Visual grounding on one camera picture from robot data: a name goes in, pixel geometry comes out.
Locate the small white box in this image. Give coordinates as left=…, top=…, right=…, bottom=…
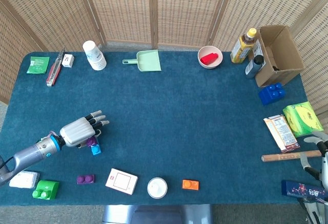
left=61, top=53, right=75, bottom=68

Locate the blue table cloth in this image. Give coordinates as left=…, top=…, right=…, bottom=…
left=0, top=51, right=328, bottom=206

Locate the yellow tea bottle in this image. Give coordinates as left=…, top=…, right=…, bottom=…
left=230, top=28, right=257, bottom=64

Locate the purple toy block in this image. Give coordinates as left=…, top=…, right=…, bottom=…
left=86, top=136, right=99, bottom=148

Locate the dark blue printed box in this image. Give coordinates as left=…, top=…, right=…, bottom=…
left=281, top=179, right=328, bottom=202

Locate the pink bowl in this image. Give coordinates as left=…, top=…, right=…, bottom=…
left=197, top=45, right=223, bottom=70

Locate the orange toy block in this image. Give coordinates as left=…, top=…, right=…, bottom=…
left=182, top=179, right=200, bottom=191

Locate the wooden stick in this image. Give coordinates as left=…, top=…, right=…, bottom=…
left=261, top=150, right=322, bottom=162

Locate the white lidded plastic jar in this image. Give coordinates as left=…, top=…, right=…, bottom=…
left=147, top=177, right=169, bottom=199

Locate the orange and white carton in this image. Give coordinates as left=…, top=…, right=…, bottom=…
left=263, top=115, right=300, bottom=154

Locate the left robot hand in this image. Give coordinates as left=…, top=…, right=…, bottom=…
left=59, top=110, right=110, bottom=148

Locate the stack of paper cups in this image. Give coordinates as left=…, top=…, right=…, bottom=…
left=82, top=40, right=107, bottom=71

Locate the small purple block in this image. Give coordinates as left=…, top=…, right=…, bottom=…
left=76, top=174, right=95, bottom=185

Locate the dark blue toy block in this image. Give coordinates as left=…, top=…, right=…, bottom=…
left=258, top=82, right=286, bottom=106

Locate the yellow-green tissue pack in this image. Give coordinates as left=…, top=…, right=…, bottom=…
left=282, top=101, right=324, bottom=138

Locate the white box with red frame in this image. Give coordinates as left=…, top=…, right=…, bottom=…
left=105, top=168, right=138, bottom=196

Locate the red object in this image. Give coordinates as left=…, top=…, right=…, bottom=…
left=200, top=53, right=220, bottom=65

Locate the green toy block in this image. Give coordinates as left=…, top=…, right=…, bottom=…
left=32, top=179, right=60, bottom=200

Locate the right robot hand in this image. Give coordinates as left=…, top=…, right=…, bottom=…
left=300, top=131, right=328, bottom=184

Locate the open cardboard box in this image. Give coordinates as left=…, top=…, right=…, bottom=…
left=252, top=25, right=305, bottom=88

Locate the dark grey bottle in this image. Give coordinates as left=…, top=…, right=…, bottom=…
left=244, top=54, right=264, bottom=79

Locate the mint green dustpan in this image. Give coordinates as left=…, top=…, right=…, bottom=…
left=121, top=50, right=162, bottom=73

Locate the red utility knife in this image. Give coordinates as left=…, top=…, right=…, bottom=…
left=46, top=48, right=66, bottom=87

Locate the green sachet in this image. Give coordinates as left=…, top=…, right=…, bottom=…
left=26, top=56, right=50, bottom=74

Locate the wicker folding screen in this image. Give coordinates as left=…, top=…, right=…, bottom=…
left=0, top=0, right=328, bottom=158

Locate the white tissue pack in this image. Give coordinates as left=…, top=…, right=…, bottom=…
left=9, top=171, right=40, bottom=189

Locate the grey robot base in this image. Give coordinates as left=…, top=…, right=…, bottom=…
left=102, top=204, right=213, bottom=224

